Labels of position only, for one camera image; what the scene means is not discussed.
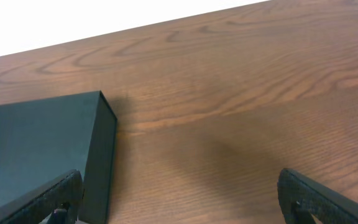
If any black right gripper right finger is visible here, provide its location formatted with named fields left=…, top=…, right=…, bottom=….
left=277, top=168, right=358, bottom=224

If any black gift box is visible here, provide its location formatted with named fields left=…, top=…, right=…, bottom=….
left=0, top=91, right=117, bottom=223

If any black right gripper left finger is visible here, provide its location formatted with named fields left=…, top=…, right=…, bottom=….
left=0, top=169, right=83, bottom=224

